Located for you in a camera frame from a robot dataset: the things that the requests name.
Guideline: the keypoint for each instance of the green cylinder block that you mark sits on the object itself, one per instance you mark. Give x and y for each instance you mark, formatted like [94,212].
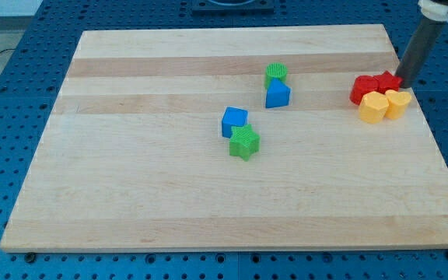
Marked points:
[275,70]

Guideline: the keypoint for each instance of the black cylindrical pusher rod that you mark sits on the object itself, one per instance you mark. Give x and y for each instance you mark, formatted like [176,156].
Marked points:
[418,49]

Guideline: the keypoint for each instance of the red cylinder block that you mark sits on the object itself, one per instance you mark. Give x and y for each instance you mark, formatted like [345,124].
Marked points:
[363,84]

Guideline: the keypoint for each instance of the white rod mount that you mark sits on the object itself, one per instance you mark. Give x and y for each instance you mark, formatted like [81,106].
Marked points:
[436,10]

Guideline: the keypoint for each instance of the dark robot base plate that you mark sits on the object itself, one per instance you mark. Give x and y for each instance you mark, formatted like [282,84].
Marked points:
[207,6]

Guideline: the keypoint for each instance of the blue triangle block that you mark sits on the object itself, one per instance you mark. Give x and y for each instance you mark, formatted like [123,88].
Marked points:
[278,94]

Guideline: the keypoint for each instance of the yellow hexagon block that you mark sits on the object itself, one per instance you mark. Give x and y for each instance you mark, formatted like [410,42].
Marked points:
[373,107]

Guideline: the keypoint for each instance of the yellow heart block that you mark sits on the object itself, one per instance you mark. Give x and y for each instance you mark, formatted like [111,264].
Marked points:
[398,103]

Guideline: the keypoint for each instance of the red star block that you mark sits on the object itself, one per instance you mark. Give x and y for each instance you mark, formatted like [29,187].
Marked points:
[387,81]

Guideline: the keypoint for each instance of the wooden board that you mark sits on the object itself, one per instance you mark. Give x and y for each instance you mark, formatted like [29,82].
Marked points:
[132,157]

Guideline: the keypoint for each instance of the blue cube block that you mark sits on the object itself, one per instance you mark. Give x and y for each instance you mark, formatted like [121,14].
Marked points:
[232,117]

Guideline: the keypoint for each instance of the green star block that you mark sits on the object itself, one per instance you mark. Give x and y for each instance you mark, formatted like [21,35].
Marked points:
[244,142]

